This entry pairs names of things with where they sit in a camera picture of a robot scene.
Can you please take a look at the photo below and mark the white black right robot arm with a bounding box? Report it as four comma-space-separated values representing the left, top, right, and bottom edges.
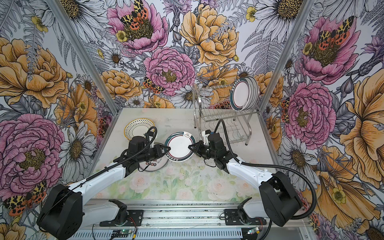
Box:
188, 133, 303, 227

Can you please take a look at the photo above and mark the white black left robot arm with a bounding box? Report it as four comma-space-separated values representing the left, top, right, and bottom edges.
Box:
37, 136, 170, 240

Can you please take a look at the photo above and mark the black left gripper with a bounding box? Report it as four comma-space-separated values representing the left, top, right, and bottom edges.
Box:
138, 144, 172, 163

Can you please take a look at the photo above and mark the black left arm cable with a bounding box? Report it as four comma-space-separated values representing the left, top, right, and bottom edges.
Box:
37, 125, 158, 233

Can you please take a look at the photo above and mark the right aluminium corner post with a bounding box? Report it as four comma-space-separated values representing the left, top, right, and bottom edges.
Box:
260, 0, 315, 112

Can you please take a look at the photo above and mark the left aluminium corner post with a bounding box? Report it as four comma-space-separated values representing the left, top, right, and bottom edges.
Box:
47, 1, 120, 116

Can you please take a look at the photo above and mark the yellow rim dotted plate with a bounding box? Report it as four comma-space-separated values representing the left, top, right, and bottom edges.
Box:
124, 118, 155, 141

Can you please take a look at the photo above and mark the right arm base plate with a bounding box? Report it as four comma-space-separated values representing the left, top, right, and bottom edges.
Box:
224, 209, 267, 226

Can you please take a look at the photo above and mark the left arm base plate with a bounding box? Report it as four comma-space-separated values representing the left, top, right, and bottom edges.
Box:
100, 210, 144, 227

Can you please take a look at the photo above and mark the aluminium mounting rail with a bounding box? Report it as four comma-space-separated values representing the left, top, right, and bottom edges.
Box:
68, 203, 316, 240

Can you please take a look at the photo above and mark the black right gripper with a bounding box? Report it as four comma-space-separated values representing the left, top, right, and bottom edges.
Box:
187, 140, 217, 161

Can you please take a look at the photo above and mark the white black ring plate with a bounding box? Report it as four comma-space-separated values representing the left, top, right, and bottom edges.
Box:
251, 77, 260, 108

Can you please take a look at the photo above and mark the green rim plate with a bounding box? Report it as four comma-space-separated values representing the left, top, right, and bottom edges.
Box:
140, 156, 169, 172
165, 131, 196, 162
229, 77, 255, 111

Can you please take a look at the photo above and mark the aluminium corner post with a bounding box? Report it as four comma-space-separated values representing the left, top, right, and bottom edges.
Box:
260, 0, 315, 112
47, 1, 120, 116

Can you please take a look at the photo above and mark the black corrugated right cable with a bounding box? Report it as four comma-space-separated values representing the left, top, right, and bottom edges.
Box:
213, 119, 317, 240

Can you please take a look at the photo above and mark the chrome wire dish rack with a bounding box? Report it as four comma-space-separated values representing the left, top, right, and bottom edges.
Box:
192, 84, 260, 145

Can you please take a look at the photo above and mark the small green circuit board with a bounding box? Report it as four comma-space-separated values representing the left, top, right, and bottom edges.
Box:
111, 229, 131, 239

